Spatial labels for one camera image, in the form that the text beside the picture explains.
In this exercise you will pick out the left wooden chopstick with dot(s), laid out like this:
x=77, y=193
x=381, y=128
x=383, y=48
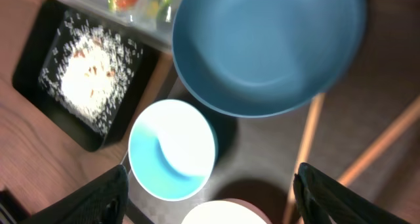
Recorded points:
x=304, y=150

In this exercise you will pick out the light blue bowl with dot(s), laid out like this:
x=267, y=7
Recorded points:
x=172, y=150

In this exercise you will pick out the white pink bowl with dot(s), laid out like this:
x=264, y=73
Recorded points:
x=226, y=211

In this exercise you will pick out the leftover rice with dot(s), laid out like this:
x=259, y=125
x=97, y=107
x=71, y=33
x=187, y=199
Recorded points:
x=89, y=69

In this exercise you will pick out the dark blue plate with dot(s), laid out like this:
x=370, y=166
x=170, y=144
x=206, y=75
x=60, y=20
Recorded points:
x=261, y=58

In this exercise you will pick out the clear plastic waste bin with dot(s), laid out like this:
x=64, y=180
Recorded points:
x=157, y=33

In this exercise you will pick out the brown serving tray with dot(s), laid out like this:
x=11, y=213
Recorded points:
x=257, y=156

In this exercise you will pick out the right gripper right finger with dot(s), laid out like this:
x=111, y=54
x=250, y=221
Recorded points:
x=322, y=200

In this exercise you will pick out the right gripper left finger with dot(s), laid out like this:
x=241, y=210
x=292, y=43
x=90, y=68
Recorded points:
x=103, y=200

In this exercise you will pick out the black waste tray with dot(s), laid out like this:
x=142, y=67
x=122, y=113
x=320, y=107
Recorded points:
x=25, y=79

